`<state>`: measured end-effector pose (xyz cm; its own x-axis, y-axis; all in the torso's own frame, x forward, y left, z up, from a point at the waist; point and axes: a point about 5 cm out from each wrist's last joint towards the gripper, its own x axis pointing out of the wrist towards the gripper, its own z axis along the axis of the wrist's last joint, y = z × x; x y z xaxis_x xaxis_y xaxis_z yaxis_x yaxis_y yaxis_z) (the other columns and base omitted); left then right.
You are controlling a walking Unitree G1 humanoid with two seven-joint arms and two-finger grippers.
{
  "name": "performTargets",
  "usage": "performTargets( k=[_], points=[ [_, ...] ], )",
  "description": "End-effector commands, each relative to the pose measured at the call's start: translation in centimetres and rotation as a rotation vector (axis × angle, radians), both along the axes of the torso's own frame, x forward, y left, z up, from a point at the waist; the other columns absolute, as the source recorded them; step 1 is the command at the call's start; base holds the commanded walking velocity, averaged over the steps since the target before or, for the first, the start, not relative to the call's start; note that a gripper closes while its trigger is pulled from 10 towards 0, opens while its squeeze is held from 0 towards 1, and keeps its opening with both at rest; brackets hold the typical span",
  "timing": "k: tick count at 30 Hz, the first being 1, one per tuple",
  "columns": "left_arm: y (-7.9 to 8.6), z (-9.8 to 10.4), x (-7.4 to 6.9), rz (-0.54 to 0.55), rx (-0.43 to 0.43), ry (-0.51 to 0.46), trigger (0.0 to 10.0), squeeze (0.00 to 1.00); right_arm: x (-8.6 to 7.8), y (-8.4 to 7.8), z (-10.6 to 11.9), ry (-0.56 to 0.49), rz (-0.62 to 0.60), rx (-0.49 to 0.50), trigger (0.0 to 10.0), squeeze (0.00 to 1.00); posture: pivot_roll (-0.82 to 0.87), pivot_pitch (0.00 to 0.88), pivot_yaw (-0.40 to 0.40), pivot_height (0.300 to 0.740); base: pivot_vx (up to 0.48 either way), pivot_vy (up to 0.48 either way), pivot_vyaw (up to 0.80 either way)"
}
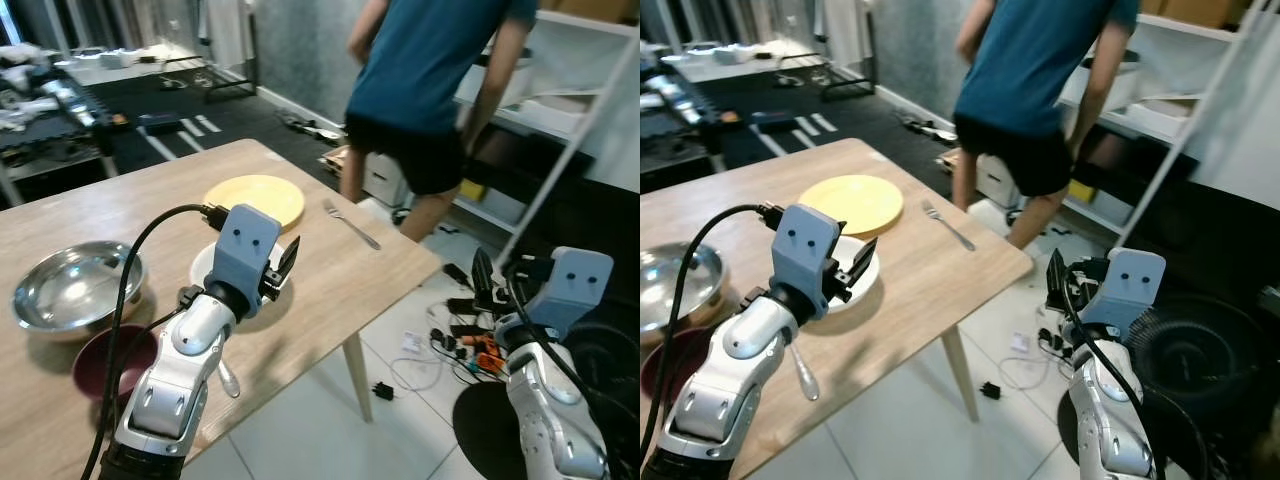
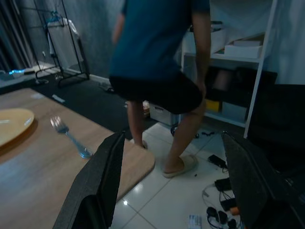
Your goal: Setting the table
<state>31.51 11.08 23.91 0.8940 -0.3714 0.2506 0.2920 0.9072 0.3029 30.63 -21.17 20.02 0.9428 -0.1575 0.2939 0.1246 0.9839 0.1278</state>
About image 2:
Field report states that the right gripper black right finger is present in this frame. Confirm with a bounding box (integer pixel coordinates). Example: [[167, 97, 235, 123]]
[[221, 131, 305, 229]]

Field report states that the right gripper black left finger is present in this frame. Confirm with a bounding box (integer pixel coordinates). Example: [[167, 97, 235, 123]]
[[52, 131, 126, 229]]

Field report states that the black power adapter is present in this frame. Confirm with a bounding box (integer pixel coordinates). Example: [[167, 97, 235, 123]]
[[208, 154, 228, 169], [220, 198, 236, 210], [214, 177, 233, 191]]

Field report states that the light wooden table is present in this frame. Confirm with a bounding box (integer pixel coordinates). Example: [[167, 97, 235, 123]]
[[0, 87, 156, 229]]

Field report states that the silver fork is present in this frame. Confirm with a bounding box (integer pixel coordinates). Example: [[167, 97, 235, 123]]
[[50, 116, 93, 159]]

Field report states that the blue and white leaflet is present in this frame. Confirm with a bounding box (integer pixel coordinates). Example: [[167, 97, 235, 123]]
[[188, 214, 203, 229]]

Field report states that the beige slipper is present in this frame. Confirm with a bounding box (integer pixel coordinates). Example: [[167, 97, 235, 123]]
[[162, 154, 199, 179]]

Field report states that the black carpet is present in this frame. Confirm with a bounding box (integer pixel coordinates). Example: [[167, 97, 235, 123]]
[[0, 76, 158, 141]]

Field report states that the yellow box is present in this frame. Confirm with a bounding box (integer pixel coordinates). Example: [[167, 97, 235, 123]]
[[205, 99, 220, 113]]

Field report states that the white paper sheet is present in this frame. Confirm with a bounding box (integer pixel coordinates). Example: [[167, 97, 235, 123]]
[[51, 94, 66, 104]]

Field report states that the white storage bin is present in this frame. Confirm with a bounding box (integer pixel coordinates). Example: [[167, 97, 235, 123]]
[[149, 102, 179, 127]]

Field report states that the yellow plate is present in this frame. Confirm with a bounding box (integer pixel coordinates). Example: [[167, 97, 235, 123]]
[[0, 107, 35, 149]]

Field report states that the black clothes rack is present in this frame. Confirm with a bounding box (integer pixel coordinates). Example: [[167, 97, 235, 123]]
[[20, 0, 91, 89]]

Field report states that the white shelf unit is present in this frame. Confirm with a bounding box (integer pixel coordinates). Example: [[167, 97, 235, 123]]
[[181, 0, 278, 139]]

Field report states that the brown cardboard box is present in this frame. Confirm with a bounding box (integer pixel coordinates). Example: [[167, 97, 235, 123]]
[[213, 69, 233, 91]]

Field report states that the flat white box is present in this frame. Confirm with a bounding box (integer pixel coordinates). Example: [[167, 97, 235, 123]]
[[232, 39, 263, 47], [224, 44, 263, 59]]

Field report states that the white garment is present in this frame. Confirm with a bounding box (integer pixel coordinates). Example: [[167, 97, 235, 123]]
[[46, 18, 84, 70]]

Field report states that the person in blue shirt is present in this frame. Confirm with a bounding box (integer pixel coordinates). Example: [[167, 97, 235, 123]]
[[109, 0, 212, 172]]

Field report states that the blue clothes hanger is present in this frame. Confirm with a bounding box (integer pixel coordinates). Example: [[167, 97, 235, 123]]
[[45, 10, 63, 24]]

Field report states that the dark curtain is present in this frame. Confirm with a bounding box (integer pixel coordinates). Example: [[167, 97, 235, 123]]
[[0, 0, 31, 72]]

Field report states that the white cable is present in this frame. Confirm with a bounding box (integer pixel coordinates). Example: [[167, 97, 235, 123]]
[[202, 183, 216, 206]]

